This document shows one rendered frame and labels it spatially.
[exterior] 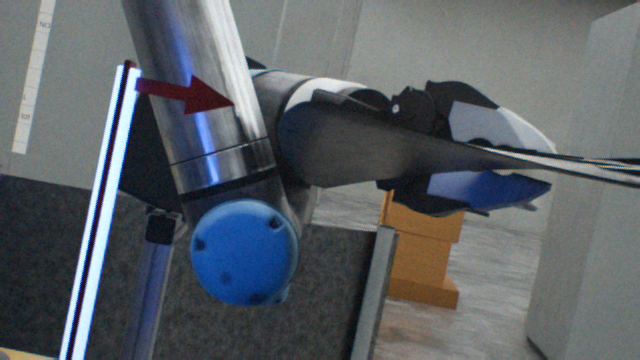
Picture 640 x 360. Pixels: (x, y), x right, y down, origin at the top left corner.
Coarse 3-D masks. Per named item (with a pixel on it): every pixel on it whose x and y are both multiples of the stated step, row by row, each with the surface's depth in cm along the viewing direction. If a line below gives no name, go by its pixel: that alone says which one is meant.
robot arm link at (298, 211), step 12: (288, 180) 94; (300, 180) 94; (288, 192) 94; (300, 192) 95; (288, 204) 94; (300, 204) 95; (300, 216) 95; (300, 228) 95; (288, 288) 97; (276, 300) 96
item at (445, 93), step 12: (432, 84) 80; (444, 84) 79; (456, 84) 78; (468, 84) 77; (444, 96) 79; (456, 96) 78; (468, 96) 77; (480, 96) 76; (444, 108) 79; (492, 108) 75
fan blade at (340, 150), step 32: (288, 128) 63; (320, 128) 62; (352, 128) 59; (384, 128) 57; (288, 160) 72; (320, 160) 71; (352, 160) 71; (384, 160) 71; (416, 160) 70; (448, 160) 69; (480, 160) 67; (512, 160) 58; (544, 160) 60; (576, 160) 64; (608, 160) 69
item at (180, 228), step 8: (152, 216) 117; (160, 216) 117; (152, 224) 117; (160, 224) 117; (168, 224) 117; (176, 224) 117; (184, 224) 129; (152, 232) 117; (160, 232) 117; (168, 232) 117; (176, 232) 120; (184, 232) 131; (144, 240) 117; (152, 240) 117; (160, 240) 117; (168, 240) 117; (176, 240) 121
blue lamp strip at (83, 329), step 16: (128, 80) 64; (128, 96) 64; (128, 112) 64; (128, 128) 66; (112, 160) 64; (112, 176) 64; (112, 192) 65; (112, 208) 66; (96, 256) 64; (96, 272) 65; (96, 288) 66; (80, 320) 64; (80, 336) 64; (80, 352) 65
